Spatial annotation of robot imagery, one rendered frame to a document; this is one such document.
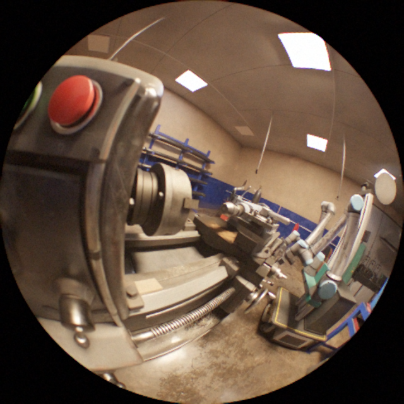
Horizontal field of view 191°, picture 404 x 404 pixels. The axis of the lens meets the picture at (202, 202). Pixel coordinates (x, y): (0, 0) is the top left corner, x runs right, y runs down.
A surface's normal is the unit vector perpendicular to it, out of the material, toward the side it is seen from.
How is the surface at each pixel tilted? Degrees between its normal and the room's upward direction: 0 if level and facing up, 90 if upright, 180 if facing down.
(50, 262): 90
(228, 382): 0
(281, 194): 90
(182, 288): 36
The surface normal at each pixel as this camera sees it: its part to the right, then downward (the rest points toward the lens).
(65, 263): 0.63, 0.38
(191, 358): 0.34, -0.92
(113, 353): 0.62, -0.58
